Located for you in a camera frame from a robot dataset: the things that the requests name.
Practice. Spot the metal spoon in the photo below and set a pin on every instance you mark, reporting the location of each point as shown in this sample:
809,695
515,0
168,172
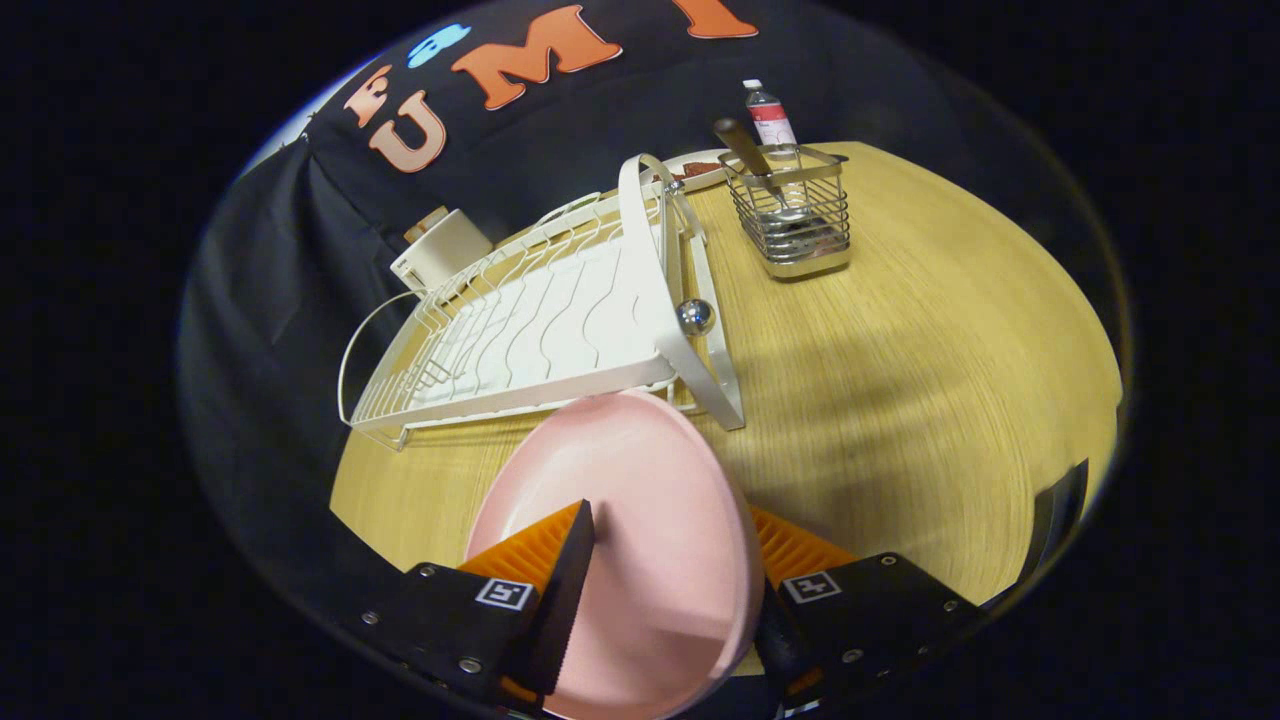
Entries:
745,150

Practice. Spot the clear plastic water bottle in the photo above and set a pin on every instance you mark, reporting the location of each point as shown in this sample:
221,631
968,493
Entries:
770,120

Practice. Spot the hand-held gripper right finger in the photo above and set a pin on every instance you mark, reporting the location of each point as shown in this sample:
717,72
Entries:
870,610

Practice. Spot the white toaster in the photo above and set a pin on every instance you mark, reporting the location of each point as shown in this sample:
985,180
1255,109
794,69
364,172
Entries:
450,250

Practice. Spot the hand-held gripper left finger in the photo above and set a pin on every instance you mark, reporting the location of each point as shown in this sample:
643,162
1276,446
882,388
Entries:
565,600

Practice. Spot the black backdrop cloth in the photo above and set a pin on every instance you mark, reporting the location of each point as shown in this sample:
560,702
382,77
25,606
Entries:
250,300

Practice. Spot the toast slices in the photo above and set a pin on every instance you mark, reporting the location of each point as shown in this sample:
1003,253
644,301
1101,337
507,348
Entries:
428,222

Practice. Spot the white round plate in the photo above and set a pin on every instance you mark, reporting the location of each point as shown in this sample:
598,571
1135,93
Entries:
705,177

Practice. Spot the pink plate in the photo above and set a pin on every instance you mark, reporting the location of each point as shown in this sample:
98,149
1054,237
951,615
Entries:
660,500

